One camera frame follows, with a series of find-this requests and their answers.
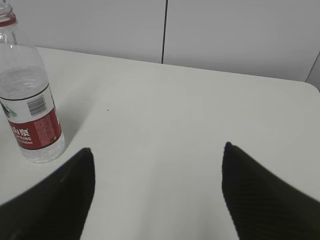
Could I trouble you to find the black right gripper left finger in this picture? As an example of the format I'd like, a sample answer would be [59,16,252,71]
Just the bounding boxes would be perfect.
[0,148,96,240]

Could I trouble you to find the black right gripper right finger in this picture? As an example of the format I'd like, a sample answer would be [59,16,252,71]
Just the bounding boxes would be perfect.
[221,142,320,240]

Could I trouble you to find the clear red-label water bottle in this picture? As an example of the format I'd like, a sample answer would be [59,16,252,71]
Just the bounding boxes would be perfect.
[0,0,65,163]

